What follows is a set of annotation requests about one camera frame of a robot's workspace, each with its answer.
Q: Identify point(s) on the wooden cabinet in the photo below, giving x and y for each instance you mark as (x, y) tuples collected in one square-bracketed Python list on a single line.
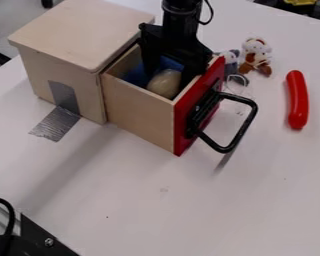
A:
[(73, 43)]

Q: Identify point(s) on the black bracket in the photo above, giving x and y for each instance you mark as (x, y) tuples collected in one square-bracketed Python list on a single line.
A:
[(33, 241)]

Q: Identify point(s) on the grey plush toy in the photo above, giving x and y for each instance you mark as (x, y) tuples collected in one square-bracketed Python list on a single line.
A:
[(231, 61)]

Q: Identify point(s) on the white and brown plush toy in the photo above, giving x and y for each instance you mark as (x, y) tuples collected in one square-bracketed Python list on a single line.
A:
[(256, 55)]

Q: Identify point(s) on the wooden drawer with red front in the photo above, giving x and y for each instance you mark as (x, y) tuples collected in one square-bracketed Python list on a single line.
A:
[(140, 106)]

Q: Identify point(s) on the red toy sausage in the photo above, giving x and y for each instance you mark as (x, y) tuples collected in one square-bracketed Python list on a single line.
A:
[(297, 99)]

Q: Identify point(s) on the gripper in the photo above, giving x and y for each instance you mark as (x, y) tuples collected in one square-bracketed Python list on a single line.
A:
[(180, 45)]

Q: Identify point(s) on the white egg-shaped toy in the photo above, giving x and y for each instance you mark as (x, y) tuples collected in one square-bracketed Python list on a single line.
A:
[(164, 84)]

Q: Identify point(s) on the grey tape strip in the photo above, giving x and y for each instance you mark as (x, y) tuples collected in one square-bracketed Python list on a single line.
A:
[(58, 115)]

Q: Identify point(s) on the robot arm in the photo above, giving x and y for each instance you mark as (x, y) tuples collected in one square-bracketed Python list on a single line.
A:
[(180, 15)]

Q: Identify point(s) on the blue cloth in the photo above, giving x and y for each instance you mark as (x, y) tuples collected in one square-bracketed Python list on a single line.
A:
[(136, 76)]

